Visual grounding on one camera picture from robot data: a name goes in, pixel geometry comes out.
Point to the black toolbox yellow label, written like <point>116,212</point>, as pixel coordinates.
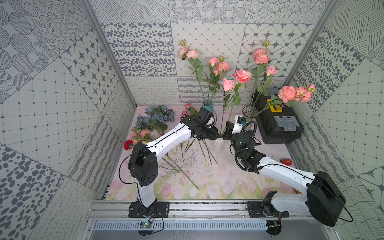
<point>277,125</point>

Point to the tall blue ceramic vase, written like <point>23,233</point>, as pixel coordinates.
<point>208,105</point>

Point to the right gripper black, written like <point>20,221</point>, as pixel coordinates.
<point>229,135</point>

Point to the large pink peony spray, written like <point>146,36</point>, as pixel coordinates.
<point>262,59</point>

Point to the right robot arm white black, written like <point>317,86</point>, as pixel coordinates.
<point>318,195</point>

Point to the small white ribbed vase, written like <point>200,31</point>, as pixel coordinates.
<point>218,145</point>

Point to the magenta rosebud stem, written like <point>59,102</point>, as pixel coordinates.
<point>191,111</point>

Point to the red carnation stem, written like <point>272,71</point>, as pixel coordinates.
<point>129,144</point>

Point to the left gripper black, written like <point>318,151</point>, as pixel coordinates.
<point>212,132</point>

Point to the red orange pliers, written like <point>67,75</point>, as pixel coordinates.
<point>287,162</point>

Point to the clear glass vase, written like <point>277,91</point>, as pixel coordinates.
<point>250,113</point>

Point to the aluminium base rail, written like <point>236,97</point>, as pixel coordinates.
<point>190,209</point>

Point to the blue grey rose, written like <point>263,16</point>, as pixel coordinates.
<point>156,119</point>

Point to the pink rose single stem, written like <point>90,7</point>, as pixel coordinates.
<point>213,78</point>

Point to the pink carnation spray stem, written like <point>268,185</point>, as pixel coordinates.
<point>192,56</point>

